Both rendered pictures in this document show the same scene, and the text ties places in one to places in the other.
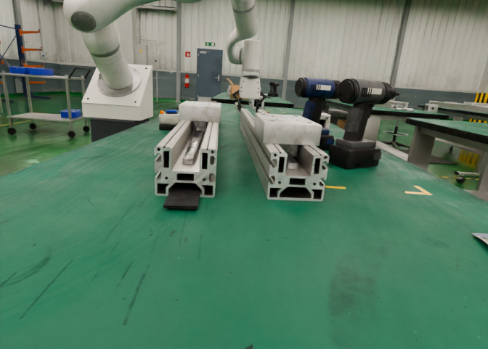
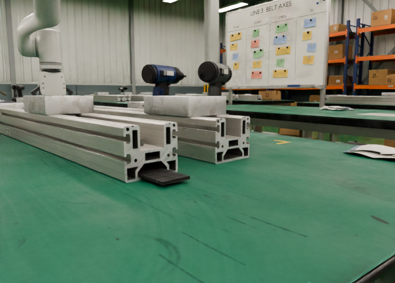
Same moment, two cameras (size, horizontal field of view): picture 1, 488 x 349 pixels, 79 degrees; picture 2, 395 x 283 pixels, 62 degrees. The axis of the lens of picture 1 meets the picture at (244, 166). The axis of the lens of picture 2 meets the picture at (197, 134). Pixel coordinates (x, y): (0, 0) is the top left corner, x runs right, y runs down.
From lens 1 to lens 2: 35 cm
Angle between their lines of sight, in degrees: 37
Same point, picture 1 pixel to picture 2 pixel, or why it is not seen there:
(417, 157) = not seen: hidden behind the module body
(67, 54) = not seen: outside the picture
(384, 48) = (118, 49)
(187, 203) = (177, 176)
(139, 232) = (183, 203)
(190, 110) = (59, 102)
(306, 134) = (217, 105)
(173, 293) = (291, 216)
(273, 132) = (195, 105)
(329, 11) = not seen: hidden behind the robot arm
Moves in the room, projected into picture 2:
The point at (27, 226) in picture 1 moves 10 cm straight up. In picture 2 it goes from (62, 234) to (56, 129)
